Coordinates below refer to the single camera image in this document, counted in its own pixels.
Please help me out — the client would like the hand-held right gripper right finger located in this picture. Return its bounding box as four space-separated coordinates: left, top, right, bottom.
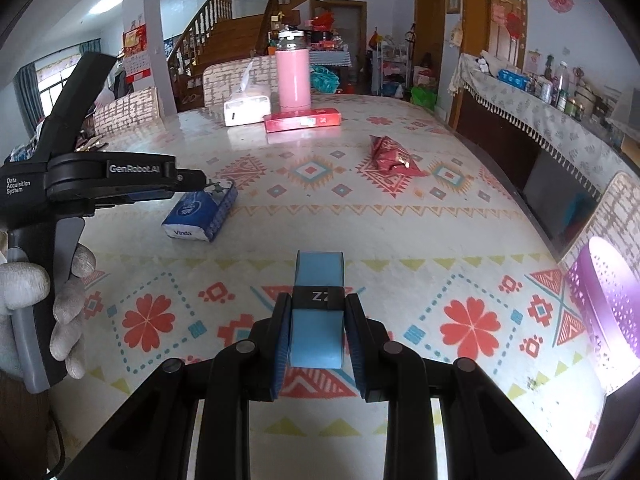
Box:
342 292 576 480

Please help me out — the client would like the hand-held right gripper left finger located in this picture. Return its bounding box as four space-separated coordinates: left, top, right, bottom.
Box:
60 292 293 480

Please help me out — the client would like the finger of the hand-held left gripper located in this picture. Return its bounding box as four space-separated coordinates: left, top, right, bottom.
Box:
95 170 208 209

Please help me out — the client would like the blue tissue packet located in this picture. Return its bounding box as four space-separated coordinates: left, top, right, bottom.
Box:
161 179 238 243

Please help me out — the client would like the light blue box black band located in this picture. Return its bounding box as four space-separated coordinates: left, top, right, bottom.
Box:
287 250 346 370

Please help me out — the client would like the purple perforated bin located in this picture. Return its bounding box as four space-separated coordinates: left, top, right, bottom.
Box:
565 236 640 396

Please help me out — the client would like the person's left hand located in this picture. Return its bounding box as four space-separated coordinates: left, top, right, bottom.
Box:
0 242 97 381

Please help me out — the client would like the patterned chair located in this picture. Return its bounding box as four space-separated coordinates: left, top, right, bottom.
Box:
202 55 281 108
560 170 640 273
92 86 163 136

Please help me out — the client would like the white tissue box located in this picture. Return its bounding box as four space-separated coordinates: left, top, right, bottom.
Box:
223 57 272 127

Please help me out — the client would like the window with blue curtain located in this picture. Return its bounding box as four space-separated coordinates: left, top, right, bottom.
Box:
12 40 103 123

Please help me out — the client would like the flat red box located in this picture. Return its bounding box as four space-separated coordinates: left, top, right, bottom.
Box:
263 108 342 134

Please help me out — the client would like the pink bottle with metal lid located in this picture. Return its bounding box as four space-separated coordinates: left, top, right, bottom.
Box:
275 30 312 114

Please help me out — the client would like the wooden staircase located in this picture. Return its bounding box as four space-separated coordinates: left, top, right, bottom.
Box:
167 0 333 106

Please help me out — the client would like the teal bag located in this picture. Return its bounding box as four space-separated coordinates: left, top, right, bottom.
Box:
310 65 343 95

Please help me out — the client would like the red snack packet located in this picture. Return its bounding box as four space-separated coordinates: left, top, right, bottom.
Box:
369 135 428 178

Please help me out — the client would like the dark wooden door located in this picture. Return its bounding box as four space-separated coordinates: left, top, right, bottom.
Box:
309 0 367 96

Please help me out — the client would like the white shelf rack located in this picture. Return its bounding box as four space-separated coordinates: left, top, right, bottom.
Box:
377 40 413 98

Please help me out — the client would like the green bag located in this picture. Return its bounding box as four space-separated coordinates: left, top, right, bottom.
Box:
411 85 437 111

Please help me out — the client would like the sideboard with patterned cloth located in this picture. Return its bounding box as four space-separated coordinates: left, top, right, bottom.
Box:
447 52 640 261

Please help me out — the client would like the blue packet on sideboard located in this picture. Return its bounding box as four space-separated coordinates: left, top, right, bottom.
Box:
498 67 528 90

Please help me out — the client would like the clear plastic bottle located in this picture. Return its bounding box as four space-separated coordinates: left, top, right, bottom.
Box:
552 61 571 108

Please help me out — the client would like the red wall calendar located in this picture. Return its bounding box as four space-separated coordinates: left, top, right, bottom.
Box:
122 25 152 83

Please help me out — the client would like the black cable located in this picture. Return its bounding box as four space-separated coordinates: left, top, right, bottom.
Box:
47 407 68 480

